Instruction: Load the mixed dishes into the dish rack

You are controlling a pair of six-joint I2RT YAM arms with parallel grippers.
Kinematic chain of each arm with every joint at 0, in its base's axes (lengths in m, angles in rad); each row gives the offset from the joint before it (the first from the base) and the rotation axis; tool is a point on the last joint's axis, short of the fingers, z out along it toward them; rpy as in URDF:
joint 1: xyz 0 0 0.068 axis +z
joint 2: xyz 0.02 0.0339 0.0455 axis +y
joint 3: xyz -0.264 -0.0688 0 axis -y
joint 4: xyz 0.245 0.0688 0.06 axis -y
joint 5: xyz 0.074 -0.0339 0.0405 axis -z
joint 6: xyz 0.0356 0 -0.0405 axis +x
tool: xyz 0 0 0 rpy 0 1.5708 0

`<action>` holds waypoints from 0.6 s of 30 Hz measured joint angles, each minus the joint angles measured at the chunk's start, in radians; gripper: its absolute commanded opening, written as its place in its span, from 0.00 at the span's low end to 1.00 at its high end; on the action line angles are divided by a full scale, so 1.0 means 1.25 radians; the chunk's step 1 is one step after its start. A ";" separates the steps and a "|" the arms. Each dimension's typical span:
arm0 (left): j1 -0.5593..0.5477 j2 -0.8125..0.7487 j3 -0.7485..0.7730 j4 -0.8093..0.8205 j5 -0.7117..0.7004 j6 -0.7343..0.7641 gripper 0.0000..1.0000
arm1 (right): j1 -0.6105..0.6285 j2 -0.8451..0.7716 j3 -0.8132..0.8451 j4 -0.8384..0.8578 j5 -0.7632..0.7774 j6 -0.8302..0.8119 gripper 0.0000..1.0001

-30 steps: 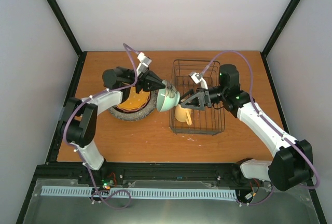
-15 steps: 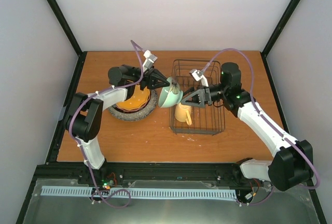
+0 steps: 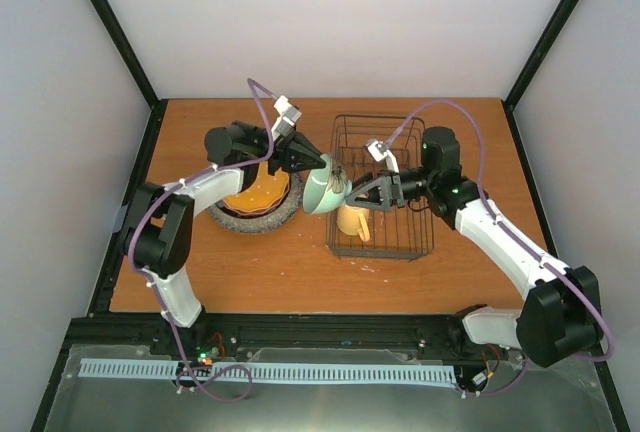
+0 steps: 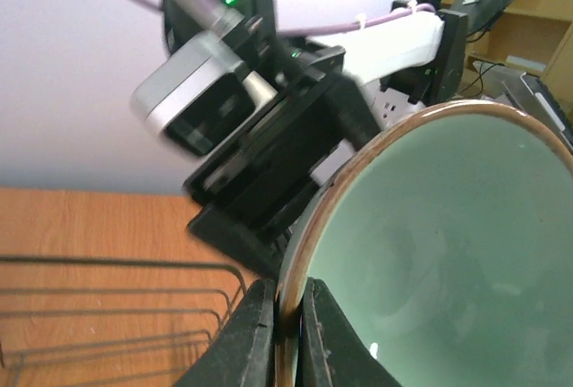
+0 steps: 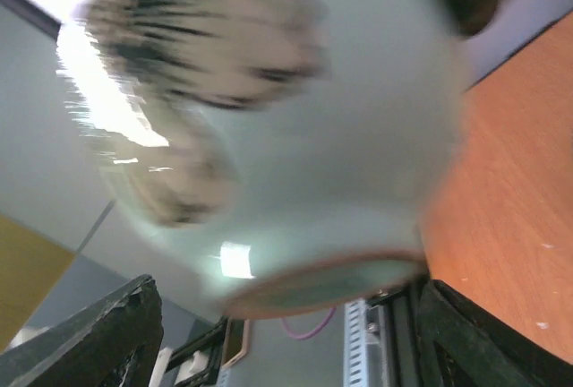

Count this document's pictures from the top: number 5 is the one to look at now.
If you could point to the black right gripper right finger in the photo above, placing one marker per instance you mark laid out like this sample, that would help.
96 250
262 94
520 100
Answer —
461 344

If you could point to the light blue slotted cable duct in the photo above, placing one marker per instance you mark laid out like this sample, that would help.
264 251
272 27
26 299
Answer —
355 362

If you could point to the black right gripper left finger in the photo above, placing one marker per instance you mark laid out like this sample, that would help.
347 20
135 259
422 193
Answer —
113 342

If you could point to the pale green ceramic bowl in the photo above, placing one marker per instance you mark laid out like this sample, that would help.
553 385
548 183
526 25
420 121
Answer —
282 150

